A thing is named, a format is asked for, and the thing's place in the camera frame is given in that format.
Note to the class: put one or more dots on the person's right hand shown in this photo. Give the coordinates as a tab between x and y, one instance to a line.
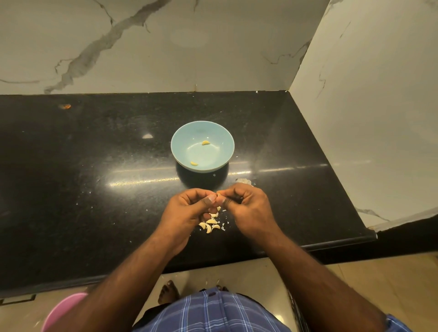
252	211

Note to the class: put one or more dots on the person's left hand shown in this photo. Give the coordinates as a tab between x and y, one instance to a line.
179	220

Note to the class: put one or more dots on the garlic peel scrap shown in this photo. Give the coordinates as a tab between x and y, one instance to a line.
244	181

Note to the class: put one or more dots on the pile of garlic skins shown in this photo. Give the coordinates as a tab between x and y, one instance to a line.
212	222

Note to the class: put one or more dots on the light blue bowl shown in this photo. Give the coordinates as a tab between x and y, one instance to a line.
202	146

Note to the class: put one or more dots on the person's right forearm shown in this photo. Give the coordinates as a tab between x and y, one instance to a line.
325	287

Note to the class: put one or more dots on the person's left forearm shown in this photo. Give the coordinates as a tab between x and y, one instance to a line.
113	297

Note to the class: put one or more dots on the person's left foot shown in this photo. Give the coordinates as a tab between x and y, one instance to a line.
168	292

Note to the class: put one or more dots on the blue plaid shirt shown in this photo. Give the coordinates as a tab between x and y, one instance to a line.
215	318

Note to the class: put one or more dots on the black cabinet trim strip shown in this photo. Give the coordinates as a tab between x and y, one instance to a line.
298	316

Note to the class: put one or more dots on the pink plastic bucket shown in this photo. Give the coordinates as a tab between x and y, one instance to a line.
63	311

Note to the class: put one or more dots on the small orange scrap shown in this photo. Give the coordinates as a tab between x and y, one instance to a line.
64	106

